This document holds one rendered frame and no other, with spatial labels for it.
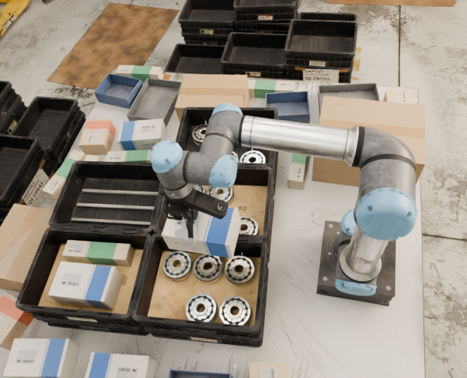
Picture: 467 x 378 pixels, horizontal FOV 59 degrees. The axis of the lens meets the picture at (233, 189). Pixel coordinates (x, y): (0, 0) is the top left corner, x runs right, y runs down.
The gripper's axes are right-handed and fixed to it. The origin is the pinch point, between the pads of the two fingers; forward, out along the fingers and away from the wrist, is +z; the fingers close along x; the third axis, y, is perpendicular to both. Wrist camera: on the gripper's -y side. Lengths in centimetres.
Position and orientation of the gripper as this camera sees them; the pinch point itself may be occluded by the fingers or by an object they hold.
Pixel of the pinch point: (201, 226)
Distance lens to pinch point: 122.8
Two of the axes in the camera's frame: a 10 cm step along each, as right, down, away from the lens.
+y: -9.7, -1.1, 2.2
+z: 1.2, 5.5, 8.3
